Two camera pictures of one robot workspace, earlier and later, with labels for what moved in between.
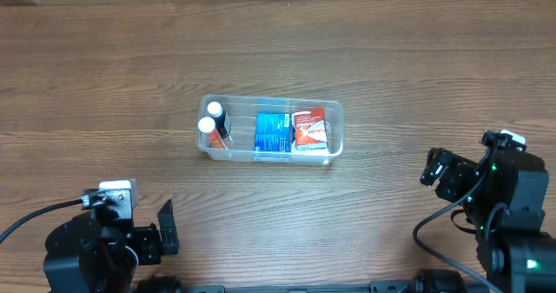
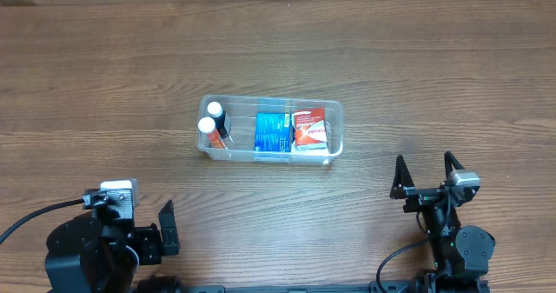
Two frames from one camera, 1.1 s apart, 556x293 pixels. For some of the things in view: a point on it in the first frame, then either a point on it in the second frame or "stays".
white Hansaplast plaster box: x=312 y=149 stays
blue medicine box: x=273 y=131 stays
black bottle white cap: x=215 y=110 stays
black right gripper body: x=455 y=178 -> x=419 y=198
